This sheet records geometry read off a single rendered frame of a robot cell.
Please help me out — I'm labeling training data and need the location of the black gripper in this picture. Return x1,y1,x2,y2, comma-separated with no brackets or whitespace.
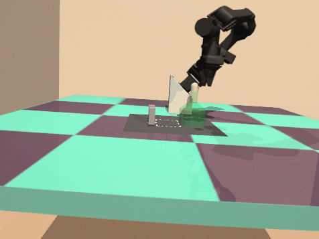
196,40,225,86

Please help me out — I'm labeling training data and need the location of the green glass bottle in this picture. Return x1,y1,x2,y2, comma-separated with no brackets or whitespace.
178,83,206,127

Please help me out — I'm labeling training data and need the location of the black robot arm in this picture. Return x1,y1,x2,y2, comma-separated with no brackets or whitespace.
178,5,257,94

